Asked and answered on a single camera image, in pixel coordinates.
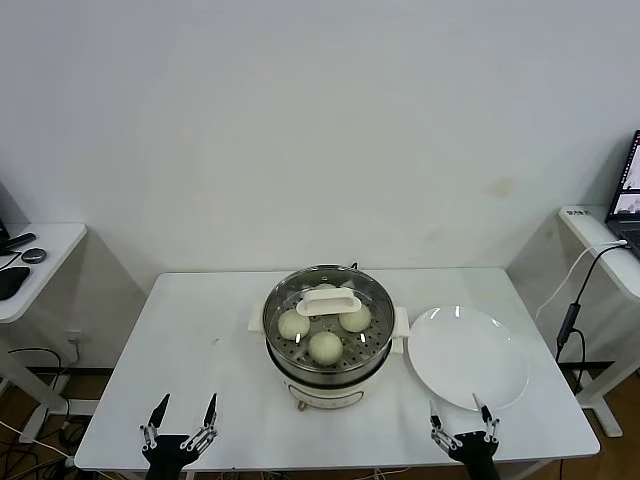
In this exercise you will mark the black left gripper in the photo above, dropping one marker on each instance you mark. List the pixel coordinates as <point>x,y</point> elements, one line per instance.
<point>167,450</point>

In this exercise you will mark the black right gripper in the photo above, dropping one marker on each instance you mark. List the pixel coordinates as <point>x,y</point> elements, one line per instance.
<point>475,450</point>

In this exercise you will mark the white steamed baozi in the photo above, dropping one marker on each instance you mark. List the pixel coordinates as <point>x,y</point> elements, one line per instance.
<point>325,287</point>
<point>294,326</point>
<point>325,348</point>
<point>356,322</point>

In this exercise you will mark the stainless perforated steamer basket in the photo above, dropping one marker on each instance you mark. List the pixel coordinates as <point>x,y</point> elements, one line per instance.
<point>382,345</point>

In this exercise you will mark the white round plate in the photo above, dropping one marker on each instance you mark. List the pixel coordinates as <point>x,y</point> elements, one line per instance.
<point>465,355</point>

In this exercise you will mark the white side desk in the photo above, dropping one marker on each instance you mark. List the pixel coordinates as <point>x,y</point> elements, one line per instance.
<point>55,250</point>
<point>585,225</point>

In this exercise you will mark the round black puck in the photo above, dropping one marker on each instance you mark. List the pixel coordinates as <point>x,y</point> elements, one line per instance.
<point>35,254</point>

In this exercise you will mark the small printed desk label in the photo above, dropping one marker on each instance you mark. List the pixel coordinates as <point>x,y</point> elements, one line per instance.
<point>578,212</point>

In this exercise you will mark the dark open laptop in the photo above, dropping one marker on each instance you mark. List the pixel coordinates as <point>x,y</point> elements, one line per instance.
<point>625,225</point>

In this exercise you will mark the dark grey monitor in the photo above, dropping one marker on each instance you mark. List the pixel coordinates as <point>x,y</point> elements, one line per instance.
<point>12,202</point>

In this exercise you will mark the white wall socket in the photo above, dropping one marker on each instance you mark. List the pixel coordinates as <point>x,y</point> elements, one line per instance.
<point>75,339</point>

